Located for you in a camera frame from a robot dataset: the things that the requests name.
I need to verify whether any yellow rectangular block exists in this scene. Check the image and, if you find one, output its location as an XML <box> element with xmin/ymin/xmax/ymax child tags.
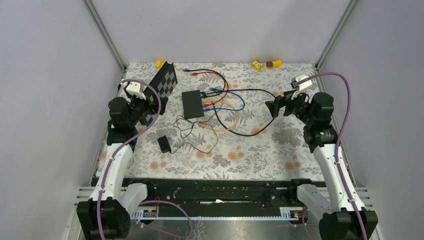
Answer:
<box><xmin>271</xmin><ymin>60</ymin><xmax>282</xmax><ymax>68</ymax></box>

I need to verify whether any floral patterned table mat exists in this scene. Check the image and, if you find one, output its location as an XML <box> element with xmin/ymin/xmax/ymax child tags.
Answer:
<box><xmin>125</xmin><ymin>63</ymin><xmax>324</xmax><ymax>181</ymax></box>

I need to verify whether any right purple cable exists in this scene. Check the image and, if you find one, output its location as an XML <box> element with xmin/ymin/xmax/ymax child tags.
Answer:
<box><xmin>291</xmin><ymin>71</ymin><xmax>369</xmax><ymax>240</ymax></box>

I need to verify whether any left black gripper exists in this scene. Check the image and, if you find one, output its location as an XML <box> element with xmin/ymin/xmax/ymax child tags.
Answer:
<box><xmin>127</xmin><ymin>91</ymin><xmax>168</xmax><ymax>127</ymax></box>

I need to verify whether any blue ethernet cable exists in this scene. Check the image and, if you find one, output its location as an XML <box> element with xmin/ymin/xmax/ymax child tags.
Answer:
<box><xmin>202</xmin><ymin>87</ymin><xmax>246</xmax><ymax>114</ymax></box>

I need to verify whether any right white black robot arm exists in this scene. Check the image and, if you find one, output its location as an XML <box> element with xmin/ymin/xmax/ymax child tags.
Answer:
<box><xmin>265</xmin><ymin>90</ymin><xmax>378</xmax><ymax>240</ymax></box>

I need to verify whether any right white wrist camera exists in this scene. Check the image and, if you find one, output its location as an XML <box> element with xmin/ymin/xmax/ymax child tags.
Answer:
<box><xmin>290</xmin><ymin>73</ymin><xmax>313</xmax><ymax>96</ymax></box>

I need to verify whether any black ethernet cable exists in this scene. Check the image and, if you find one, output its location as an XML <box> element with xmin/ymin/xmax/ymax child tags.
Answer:
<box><xmin>201</xmin><ymin>88</ymin><xmax>277</xmax><ymax>138</ymax></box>

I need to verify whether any small yellow block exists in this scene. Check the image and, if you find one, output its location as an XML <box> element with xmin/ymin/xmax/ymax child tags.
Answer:
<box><xmin>154</xmin><ymin>59</ymin><xmax>163</xmax><ymax>70</ymax></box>

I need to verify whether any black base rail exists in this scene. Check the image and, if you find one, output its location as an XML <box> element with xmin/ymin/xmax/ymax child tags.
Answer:
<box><xmin>122</xmin><ymin>178</ymin><xmax>325</xmax><ymax>219</ymax></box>

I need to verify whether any black power adapter with cord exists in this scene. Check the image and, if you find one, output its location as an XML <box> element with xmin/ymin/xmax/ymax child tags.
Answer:
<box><xmin>157</xmin><ymin>115</ymin><xmax>219</xmax><ymax>154</ymax></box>

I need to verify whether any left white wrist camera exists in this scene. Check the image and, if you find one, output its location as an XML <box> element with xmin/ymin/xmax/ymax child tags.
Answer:
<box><xmin>123</xmin><ymin>81</ymin><xmax>147</xmax><ymax>100</ymax></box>

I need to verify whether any thin black cable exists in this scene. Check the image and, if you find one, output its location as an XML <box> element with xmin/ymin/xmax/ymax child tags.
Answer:
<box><xmin>182</xmin><ymin>68</ymin><xmax>227</xmax><ymax>97</ymax></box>

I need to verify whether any black white checkerboard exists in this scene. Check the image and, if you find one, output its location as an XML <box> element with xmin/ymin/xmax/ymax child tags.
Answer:
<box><xmin>143</xmin><ymin>62</ymin><xmax>178</xmax><ymax>115</ymax></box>

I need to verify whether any brown block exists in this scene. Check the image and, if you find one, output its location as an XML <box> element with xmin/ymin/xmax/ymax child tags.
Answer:
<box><xmin>266</xmin><ymin>61</ymin><xmax>274</xmax><ymax>68</ymax></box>

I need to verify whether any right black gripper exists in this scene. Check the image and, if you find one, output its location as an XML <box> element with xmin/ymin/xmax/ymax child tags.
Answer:
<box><xmin>264</xmin><ymin>87</ymin><xmax>315</xmax><ymax>126</ymax></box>

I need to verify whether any yellow owl toy block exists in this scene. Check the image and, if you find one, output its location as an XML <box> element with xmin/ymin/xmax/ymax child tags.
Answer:
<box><xmin>250</xmin><ymin>60</ymin><xmax>264</xmax><ymax>72</ymax></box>

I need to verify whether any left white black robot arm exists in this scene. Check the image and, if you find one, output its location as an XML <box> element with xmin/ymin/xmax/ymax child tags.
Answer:
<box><xmin>76</xmin><ymin>96</ymin><xmax>163</xmax><ymax>240</ymax></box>

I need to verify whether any red ethernet cable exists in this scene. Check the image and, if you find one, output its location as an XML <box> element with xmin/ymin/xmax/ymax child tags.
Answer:
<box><xmin>191</xmin><ymin>70</ymin><xmax>229</xmax><ymax>109</ymax></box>

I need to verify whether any yellow ethernet cable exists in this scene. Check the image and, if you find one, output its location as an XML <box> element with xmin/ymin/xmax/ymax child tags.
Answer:
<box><xmin>200</xmin><ymin>98</ymin><xmax>240</xmax><ymax>133</ymax></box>

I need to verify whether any black network switch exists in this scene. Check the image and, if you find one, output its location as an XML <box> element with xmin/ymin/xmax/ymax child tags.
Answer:
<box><xmin>181</xmin><ymin>90</ymin><xmax>204</xmax><ymax>119</ymax></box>

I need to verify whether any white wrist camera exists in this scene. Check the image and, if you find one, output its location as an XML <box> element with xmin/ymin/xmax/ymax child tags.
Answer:
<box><xmin>290</xmin><ymin>73</ymin><xmax>313</xmax><ymax>96</ymax></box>
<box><xmin>123</xmin><ymin>81</ymin><xmax>147</xmax><ymax>100</ymax></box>

